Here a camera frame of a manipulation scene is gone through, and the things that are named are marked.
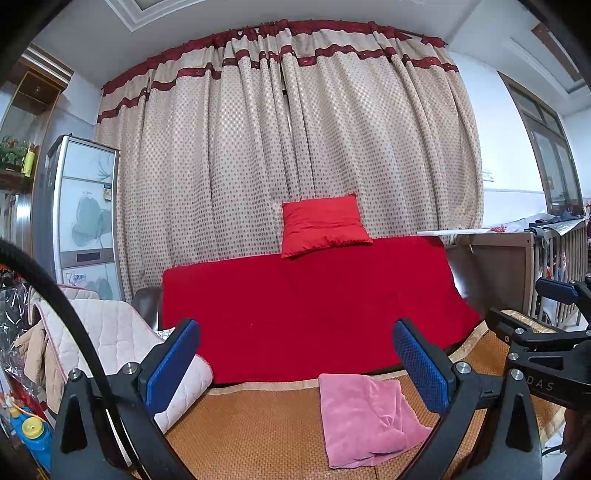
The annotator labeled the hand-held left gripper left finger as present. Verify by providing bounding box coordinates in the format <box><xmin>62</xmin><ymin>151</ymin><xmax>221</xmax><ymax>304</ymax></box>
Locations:
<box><xmin>50</xmin><ymin>318</ymin><xmax>202</xmax><ymax>480</ymax></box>

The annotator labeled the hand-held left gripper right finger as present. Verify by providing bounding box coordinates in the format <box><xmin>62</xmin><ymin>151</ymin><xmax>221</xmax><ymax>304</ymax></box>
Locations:
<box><xmin>392</xmin><ymin>318</ymin><xmax>543</xmax><ymax>480</ymax></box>

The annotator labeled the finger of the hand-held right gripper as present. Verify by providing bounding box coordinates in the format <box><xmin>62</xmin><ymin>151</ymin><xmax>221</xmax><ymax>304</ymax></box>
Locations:
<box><xmin>536</xmin><ymin>274</ymin><xmax>591</xmax><ymax>320</ymax></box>
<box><xmin>485</xmin><ymin>308</ymin><xmax>591</xmax><ymax>355</ymax></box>

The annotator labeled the pink corduroy jacket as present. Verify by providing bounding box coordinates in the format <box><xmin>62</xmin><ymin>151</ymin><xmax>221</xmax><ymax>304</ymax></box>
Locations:
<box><xmin>318</xmin><ymin>373</ymin><xmax>434</xmax><ymax>468</ymax></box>

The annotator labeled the person's right forearm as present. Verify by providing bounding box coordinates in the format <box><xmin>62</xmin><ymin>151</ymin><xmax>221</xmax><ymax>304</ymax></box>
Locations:
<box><xmin>560</xmin><ymin>410</ymin><xmax>591</xmax><ymax>480</ymax></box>

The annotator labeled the dark clothes heap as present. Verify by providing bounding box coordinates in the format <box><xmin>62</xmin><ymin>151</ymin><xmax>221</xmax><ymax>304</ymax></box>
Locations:
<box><xmin>525</xmin><ymin>211</ymin><xmax>591</xmax><ymax>232</ymax></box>

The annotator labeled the wooden crib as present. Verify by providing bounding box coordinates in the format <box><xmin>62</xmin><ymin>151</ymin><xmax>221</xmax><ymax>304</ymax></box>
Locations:
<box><xmin>417</xmin><ymin>218</ymin><xmax>591</xmax><ymax>331</ymax></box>

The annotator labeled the white quilted pad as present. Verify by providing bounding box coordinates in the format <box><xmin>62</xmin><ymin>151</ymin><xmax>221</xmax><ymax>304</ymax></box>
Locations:
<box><xmin>30</xmin><ymin>284</ymin><xmax>214</xmax><ymax>435</ymax></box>

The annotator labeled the woven bamboo mat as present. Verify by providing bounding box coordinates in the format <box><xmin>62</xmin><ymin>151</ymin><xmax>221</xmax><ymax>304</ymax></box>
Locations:
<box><xmin>129</xmin><ymin>318</ymin><xmax>567</xmax><ymax>480</ymax></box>

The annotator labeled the red blanket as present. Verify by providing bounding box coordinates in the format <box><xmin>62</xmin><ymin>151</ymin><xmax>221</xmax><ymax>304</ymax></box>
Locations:
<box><xmin>161</xmin><ymin>234</ymin><xmax>484</xmax><ymax>385</ymax></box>

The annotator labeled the tan cloth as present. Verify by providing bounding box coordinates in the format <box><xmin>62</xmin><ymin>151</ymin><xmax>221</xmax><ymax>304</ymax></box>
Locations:
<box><xmin>13</xmin><ymin>318</ymin><xmax>49</xmax><ymax>398</ymax></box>

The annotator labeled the brown framed window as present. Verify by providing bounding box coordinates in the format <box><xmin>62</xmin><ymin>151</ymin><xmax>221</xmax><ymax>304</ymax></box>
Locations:
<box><xmin>496</xmin><ymin>71</ymin><xmax>585</xmax><ymax>214</ymax></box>

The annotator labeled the blue and yellow plastic jug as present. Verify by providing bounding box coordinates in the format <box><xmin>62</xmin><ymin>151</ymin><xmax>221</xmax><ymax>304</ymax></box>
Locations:
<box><xmin>8</xmin><ymin>405</ymin><xmax>52</xmax><ymax>472</ymax></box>

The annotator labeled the silver foil wrap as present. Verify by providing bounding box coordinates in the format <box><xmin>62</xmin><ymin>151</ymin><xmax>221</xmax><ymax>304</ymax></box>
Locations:
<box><xmin>0</xmin><ymin>285</ymin><xmax>38</xmax><ymax>385</ymax></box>

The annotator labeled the red pillow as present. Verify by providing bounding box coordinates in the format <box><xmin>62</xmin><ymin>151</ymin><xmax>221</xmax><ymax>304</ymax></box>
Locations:
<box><xmin>280</xmin><ymin>194</ymin><xmax>374</xmax><ymax>260</ymax></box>

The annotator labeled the beige dotted curtain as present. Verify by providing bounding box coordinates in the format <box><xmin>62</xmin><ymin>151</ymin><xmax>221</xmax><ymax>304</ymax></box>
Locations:
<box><xmin>95</xmin><ymin>19</ymin><xmax>485</xmax><ymax>302</ymax></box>

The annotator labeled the green artificial plant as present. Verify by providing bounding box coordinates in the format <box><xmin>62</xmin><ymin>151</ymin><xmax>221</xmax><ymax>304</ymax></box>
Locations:
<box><xmin>0</xmin><ymin>135</ymin><xmax>28</xmax><ymax>168</ymax></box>

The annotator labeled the black cable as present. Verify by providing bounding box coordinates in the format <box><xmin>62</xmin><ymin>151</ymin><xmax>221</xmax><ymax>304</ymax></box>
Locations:
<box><xmin>0</xmin><ymin>237</ymin><xmax>141</xmax><ymax>480</ymax></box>

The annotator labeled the wooden wall shelf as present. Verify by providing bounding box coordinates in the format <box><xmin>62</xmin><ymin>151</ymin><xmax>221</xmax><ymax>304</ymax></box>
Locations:
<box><xmin>0</xmin><ymin>44</ymin><xmax>75</xmax><ymax>185</ymax></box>

